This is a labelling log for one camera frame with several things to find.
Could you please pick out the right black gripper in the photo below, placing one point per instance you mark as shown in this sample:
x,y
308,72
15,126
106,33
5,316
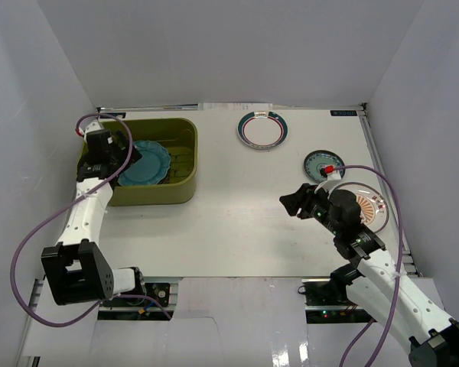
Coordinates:
x,y
303,198

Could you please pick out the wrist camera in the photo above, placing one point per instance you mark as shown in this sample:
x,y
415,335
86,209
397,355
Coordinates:
x,y
93,126
332,178

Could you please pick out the small green blue patterned plate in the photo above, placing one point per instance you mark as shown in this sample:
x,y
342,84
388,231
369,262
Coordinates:
x,y
317,160

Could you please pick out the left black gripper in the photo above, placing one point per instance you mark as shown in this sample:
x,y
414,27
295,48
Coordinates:
x,y
123,151

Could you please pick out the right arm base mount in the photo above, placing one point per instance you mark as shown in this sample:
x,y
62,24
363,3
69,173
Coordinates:
x,y
325,303

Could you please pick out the papers at back edge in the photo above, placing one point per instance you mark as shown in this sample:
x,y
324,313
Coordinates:
x,y
235,106

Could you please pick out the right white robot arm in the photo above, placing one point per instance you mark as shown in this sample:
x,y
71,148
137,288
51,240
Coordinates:
x,y
427,333

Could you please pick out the white plate with orange pattern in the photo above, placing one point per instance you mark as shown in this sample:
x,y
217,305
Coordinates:
x,y
374,210

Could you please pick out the beige plate with red rim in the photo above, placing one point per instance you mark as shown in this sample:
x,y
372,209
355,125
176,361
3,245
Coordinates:
x,y
166,179

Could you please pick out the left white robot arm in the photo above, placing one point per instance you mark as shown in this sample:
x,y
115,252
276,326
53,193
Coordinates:
x,y
75,267

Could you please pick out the white plate with teal rim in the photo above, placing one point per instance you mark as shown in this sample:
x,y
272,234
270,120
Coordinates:
x,y
262,131

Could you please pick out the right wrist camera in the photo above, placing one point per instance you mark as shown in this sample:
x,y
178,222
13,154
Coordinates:
x,y
332,178

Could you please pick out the teal scalloped plate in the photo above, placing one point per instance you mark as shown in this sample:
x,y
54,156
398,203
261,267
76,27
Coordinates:
x,y
150,169

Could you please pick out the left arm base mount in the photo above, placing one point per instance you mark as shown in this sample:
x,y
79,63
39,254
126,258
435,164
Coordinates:
x,y
154,307

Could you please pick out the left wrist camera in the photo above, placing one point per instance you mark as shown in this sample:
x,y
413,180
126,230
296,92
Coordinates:
x,y
93,126

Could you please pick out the green plastic bin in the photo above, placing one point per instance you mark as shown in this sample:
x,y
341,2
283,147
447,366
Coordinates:
x,y
179,137

